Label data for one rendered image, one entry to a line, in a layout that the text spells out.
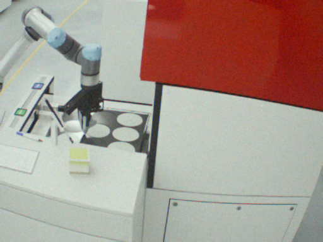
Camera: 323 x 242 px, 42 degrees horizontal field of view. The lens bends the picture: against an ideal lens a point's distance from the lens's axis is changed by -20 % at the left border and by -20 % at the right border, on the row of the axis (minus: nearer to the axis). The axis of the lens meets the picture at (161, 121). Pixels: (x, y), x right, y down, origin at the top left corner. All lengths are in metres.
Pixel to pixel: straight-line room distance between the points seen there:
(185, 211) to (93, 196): 0.48
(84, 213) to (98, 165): 0.23
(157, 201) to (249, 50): 0.68
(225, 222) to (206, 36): 0.76
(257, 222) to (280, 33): 0.81
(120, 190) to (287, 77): 0.66
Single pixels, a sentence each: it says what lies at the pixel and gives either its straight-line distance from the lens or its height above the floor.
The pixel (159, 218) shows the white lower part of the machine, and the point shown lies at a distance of 1.91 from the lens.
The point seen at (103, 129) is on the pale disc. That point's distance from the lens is 1.98.
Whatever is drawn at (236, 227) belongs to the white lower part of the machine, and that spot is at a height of 0.65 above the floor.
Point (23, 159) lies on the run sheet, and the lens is 1.67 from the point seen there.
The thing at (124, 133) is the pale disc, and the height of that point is 0.90.
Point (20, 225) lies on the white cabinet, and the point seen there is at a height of 0.75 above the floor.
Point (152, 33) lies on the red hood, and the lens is 1.55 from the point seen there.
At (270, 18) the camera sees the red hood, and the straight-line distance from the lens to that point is 1.52.
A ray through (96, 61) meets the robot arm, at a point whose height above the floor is 1.22.
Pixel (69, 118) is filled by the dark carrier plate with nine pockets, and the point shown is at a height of 0.90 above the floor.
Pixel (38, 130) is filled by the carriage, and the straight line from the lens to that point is 2.01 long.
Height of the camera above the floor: 1.90
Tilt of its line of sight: 29 degrees down
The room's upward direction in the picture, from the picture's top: 6 degrees clockwise
